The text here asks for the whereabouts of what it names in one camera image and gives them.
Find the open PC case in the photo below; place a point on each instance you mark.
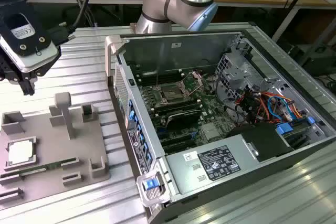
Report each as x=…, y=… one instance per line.
x=152, y=51

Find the black equipment box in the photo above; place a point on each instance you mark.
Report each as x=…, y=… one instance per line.
x=320, y=61

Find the silver chipset heat sink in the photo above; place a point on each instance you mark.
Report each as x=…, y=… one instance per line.
x=210, y=132

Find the blue case latch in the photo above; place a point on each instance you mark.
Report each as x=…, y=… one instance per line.
x=151, y=184

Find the silver CPU green board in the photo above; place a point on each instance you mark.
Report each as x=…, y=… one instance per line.
x=21, y=151

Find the green RAM stick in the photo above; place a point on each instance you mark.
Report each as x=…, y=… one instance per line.
x=53, y=165

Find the blue plastic connector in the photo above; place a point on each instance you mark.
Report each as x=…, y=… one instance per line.
x=284, y=129

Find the grey power supply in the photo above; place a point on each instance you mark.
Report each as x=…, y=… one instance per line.
x=183, y=176

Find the green motherboard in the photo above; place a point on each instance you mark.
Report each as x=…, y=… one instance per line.
x=210, y=108

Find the black RAM slot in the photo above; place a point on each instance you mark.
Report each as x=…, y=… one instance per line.
x=178, y=103
x=181, y=109
x=162, y=79
x=160, y=74

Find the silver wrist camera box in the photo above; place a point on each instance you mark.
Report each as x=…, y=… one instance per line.
x=39, y=56

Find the CPU socket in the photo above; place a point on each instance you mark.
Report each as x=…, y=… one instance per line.
x=172, y=94

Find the metal locking lever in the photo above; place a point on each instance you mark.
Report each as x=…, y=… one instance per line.
x=157, y=81

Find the grey parts rack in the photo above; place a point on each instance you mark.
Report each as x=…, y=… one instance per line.
x=52, y=140

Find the black graphics card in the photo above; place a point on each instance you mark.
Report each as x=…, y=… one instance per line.
x=183, y=119

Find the perforated metal drive cage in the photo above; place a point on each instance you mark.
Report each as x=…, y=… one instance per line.
x=231, y=64

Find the black fan shroud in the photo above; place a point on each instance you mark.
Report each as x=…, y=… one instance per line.
x=265, y=140

